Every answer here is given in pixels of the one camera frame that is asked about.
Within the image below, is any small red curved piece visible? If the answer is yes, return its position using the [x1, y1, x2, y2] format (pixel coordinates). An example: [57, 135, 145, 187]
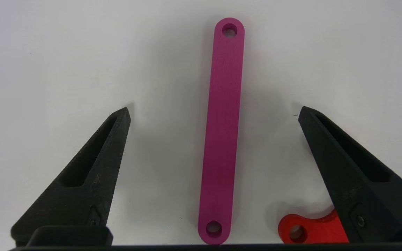
[278, 208, 350, 244]

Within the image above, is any long pink plastic bar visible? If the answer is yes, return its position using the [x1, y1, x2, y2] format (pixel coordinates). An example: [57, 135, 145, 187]
[198, 17, 245, 245]

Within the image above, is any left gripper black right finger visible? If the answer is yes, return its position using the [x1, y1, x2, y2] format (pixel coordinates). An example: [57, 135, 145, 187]
[298, 106, 402, 244]

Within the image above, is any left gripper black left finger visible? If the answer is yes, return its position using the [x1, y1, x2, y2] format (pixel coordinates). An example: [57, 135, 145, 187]
[11, 107, 131, 238]

